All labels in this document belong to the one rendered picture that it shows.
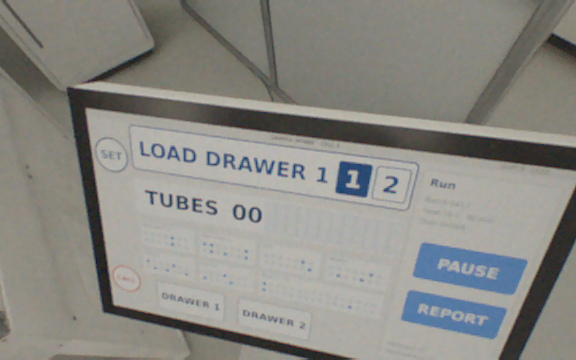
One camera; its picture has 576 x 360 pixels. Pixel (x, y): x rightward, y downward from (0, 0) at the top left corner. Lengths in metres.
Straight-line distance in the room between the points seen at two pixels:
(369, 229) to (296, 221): 0.08
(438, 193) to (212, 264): 0.26
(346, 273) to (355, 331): 0.08
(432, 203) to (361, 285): 0.12
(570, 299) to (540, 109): 0.95
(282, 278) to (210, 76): 1.85
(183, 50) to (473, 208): 2.17
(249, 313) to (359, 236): 0.18
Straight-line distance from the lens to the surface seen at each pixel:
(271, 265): 0.41
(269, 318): 0.46
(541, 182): 0.38
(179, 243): 0.43
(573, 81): 2.45
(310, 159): 0.34
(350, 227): 0.37
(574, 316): 1.78
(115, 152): 0.42
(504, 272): 0.41
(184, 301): 0.48
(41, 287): 0.79
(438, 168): 0.35
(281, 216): 0.37
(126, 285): 0.51
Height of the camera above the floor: 1.45
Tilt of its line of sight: 62 degrees down
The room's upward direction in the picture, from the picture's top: 8 degrees counter-clockwise
